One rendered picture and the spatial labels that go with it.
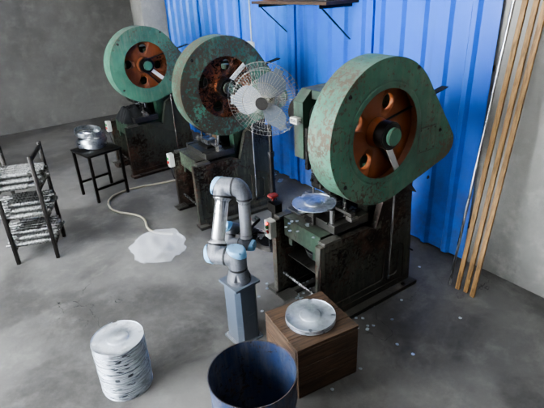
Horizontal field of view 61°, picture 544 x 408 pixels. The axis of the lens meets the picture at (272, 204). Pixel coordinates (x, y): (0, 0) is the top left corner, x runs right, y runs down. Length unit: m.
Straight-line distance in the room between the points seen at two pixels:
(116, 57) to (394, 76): 3.53
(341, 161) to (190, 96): 1.79
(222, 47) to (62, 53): 5.31
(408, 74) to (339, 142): 0.55
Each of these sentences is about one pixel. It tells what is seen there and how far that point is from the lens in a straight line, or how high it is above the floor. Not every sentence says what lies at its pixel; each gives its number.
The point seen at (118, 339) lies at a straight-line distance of 2.83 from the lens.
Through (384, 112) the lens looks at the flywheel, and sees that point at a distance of 2.68.
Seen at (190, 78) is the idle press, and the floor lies 1.45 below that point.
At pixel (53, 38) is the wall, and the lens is 8.91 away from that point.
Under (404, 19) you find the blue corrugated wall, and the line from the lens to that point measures 3.93.
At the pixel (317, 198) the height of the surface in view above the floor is 0.78.
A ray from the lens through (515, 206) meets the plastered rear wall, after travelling 3.69.
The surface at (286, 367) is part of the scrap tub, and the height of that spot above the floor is 0.38.
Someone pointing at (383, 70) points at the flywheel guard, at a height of 1.68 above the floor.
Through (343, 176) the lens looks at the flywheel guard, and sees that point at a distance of 2.47.
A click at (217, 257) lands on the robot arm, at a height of 0.63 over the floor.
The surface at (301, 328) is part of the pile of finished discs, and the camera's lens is 2.65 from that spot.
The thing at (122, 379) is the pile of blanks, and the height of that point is 0.17.
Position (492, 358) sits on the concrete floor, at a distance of 3.24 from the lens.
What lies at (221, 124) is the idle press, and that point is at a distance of 4.04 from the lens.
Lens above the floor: 2.12
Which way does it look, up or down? 26 degrees down
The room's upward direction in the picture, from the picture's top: 3 degrees counter-clockwise
